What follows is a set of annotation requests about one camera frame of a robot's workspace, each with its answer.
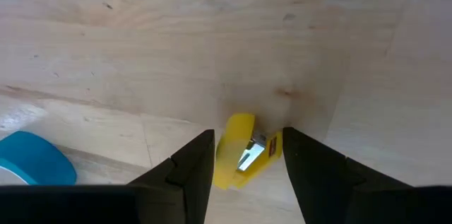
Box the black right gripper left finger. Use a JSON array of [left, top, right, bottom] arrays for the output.
[[127, 129, 215, 224]]

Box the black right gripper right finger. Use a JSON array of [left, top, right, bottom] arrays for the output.
[[282, 127, 421, 224]]

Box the yellow mini stapler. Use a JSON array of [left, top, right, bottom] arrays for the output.
[[213, 112, 283, 190]]

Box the blue tape roll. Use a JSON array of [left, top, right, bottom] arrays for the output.
[[0, 131, 78, 186]]

